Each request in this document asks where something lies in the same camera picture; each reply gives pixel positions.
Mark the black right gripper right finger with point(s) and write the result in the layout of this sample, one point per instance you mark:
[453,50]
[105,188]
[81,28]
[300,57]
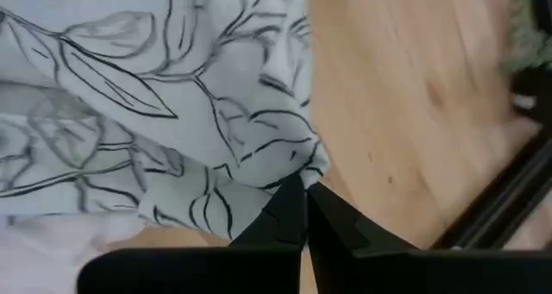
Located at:
[366,268]

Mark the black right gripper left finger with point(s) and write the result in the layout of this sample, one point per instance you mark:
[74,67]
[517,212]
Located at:
[267,259]

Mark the white leaf-patterned garment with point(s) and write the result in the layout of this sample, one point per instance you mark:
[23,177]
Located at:
[172,113]

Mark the small potted succulent plant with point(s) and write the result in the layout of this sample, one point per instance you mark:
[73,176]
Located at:
[528,39]

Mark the white garment with label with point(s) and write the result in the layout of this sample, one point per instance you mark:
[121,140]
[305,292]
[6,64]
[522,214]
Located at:
[47,255]

